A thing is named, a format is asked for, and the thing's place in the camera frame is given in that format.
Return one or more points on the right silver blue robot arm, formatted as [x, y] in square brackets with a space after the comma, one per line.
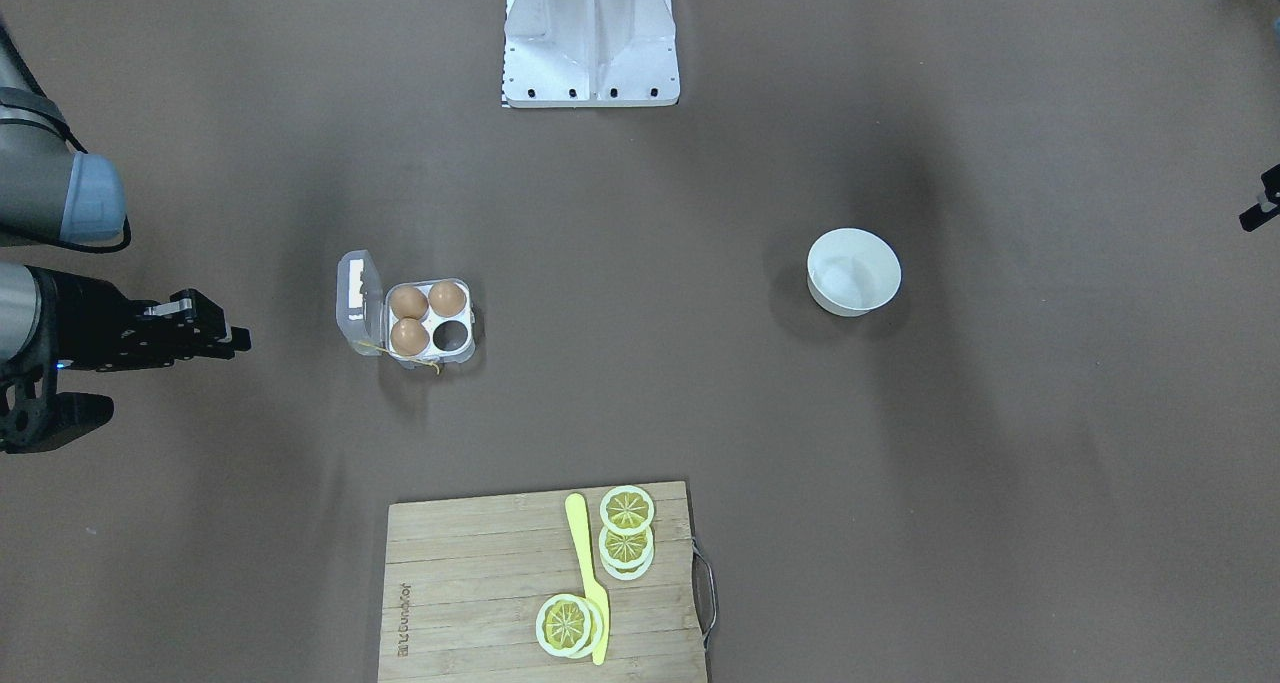
[58, 194]

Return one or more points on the white ceramic bowl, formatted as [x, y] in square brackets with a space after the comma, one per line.
[851, 271]

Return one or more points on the lemon slice toy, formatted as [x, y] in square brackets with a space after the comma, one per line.
[627, 509]
[626, 556]
[569, 626]

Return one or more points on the brown egg in box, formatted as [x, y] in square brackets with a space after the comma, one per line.
[409, 338]
[408, 302]

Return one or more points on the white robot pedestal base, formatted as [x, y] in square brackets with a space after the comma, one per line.
[589, 54]

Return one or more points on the brown egg from bowl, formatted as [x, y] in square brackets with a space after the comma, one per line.
[447, 298]

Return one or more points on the yellow plastic knife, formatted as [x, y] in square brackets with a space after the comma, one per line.
[577, 516]

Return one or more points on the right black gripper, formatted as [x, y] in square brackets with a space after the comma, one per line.
[88, 320]

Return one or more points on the bamboo cutting board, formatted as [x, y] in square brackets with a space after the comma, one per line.
[464, 580]

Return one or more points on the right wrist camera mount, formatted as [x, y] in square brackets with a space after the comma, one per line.
[37, 417]

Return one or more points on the clear plastic egg box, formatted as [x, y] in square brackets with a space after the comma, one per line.
[429, 323]

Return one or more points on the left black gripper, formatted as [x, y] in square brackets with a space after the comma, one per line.
[1264, 206]

